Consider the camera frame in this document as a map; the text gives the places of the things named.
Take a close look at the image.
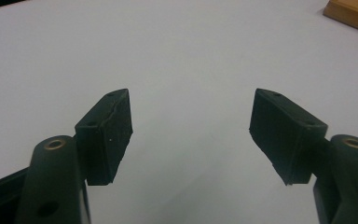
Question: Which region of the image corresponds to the wooden picture frame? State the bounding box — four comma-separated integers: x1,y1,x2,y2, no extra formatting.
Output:
323,0,358,37

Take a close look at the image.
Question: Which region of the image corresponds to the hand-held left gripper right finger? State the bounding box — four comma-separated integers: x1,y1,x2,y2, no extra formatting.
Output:
249,88,329,187

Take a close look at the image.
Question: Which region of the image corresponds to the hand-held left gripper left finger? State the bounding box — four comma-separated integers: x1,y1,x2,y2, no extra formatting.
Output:
74,88,134,187

